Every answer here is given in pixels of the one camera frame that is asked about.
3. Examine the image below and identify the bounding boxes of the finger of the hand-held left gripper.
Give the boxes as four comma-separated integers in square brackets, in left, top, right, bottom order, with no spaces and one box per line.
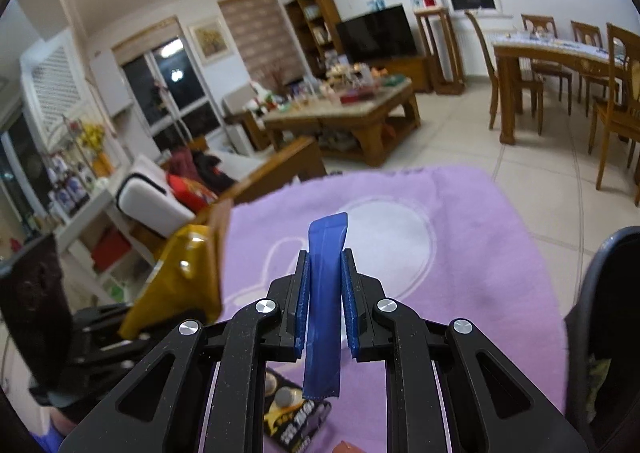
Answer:
[74,305,133,335]
[65,333,153,375]

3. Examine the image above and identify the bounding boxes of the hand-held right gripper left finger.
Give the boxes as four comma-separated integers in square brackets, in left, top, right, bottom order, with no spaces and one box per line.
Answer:
[60,250,308,453]

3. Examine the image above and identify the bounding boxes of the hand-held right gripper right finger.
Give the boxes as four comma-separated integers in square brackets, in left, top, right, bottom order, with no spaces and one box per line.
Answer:
[341,249,588,453]

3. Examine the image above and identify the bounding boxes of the yellow snack packet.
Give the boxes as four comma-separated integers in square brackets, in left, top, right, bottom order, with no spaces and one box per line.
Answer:
[120,205,232,340]

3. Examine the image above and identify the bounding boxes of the black trash bin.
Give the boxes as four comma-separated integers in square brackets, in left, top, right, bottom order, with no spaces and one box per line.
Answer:
[564,227,640,453]

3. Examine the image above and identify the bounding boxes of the red storage box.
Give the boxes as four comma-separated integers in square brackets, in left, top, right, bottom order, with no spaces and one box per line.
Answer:
[92,228,134,272]

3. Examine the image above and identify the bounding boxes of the purple blanket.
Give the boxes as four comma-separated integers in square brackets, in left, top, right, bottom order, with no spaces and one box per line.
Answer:
[200,167,571,453]

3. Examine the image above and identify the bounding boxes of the black printed snack packet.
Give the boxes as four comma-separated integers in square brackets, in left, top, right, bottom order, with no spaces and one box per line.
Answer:
[262,368,333,453]

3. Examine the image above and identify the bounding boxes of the white sofa cushion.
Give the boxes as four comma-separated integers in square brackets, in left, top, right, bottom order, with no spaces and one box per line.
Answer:
[116,155,201,239]

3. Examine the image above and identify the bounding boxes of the wooden sofa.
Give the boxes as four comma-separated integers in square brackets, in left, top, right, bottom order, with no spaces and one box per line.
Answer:
[197,135,328,216]

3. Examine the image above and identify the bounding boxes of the red printed cushion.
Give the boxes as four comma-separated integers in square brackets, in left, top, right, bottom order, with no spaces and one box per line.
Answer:
[167,173,219,212]

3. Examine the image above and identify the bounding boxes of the yellow flower bunch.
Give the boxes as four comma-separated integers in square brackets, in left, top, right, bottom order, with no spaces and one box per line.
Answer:
[80,122,109,150]

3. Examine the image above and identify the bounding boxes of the wooden coffee table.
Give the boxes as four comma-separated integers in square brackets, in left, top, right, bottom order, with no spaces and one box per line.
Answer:
[262,78,422,168]

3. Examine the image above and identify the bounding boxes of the white lattice cabinet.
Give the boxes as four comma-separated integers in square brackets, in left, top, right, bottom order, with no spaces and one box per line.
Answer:
[20,30,102,150]

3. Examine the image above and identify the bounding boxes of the wooden television stand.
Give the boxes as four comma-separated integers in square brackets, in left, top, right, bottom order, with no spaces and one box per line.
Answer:
[370,55,433,94]

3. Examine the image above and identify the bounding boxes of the glass balcony door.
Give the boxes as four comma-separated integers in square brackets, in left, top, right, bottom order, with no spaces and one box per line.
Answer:
[112,18,227,158]

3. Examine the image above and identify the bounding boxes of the tall wooden plant stand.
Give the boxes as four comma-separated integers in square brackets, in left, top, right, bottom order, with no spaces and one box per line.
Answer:
[414,6,466,96]

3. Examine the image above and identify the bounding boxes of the striped window blind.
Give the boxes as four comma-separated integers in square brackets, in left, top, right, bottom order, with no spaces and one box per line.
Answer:
[218,0,306,84]

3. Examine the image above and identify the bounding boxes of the black television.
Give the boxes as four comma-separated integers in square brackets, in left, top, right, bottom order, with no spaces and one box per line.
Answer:
[335,4,418,64]

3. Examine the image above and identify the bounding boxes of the small framed painting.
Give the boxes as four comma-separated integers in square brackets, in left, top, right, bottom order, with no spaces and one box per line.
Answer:
[187,17,236,66]

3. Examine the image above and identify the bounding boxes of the wooden dining chair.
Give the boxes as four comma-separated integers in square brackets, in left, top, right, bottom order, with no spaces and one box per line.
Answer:
[570,20,609,104]
[521,14,573,117]
[587,23,640,207]
[464,10,545,136]

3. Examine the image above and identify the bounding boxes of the wooden bookshelf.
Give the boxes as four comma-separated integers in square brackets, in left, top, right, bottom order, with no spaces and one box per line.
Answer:
[285,0,347,84]

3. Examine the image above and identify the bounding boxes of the wooden dining table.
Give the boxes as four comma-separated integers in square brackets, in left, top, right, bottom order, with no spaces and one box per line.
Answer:
[492,35,640,146]

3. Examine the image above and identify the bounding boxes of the white wall radiator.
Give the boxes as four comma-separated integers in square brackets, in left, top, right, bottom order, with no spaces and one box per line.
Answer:
[449,15,526,80]

